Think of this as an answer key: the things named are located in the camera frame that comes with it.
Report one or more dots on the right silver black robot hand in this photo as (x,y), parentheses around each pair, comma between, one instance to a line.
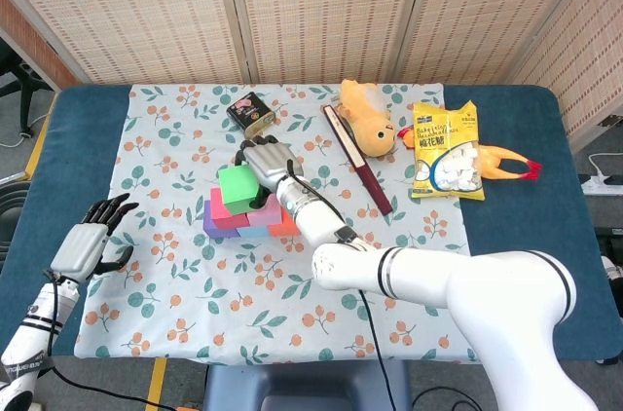
(272,160)

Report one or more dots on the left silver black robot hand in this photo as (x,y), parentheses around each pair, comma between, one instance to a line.
(78,248)

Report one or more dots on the green foam cube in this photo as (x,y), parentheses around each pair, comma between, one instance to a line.
(237,187)

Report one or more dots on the pink foam cube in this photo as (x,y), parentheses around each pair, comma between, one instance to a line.
(267,216)

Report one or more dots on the orange foam cube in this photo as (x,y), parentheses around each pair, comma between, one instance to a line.
(282,229)

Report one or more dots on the red foam cube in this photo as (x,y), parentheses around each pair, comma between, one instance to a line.
(216,211)

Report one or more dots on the purple foam cube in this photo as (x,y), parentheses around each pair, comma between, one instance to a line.
(208,226)

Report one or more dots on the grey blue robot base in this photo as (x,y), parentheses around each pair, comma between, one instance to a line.
(306,382)

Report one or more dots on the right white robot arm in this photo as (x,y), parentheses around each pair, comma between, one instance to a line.
(462,279)

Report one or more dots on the black metal tin can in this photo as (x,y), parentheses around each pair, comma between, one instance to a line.
(249,114)

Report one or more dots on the light blue foam cube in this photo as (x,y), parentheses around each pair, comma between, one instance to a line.
(253,232)

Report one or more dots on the grey ribbed round bin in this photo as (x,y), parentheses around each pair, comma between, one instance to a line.
(12,206)

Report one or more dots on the dark red folded fan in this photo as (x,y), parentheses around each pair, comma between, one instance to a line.
(357,160)

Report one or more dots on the yellow plush chick toy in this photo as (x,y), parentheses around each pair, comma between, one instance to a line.
(372,131)

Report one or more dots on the blue table cover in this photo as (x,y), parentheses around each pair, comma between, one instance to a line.
(83,138)

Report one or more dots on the floral print tablecloth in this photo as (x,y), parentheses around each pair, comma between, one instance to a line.
(272,313)

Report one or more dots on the woven bamboo screen panel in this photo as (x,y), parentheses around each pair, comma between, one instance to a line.
(136,11)
(584,55)
(326,11)
(487,11)

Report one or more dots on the black office chair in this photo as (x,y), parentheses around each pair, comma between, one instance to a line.
(24,85)

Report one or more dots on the yellow marshmallow bag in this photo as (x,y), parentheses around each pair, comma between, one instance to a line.
(445,153)

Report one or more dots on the brown wooden board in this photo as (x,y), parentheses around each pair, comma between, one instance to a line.
(29,36)

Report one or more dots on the rubber chicken toy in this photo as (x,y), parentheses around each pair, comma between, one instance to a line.
(501,162)

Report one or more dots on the white power strip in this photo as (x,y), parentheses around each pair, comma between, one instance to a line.
(596,185)

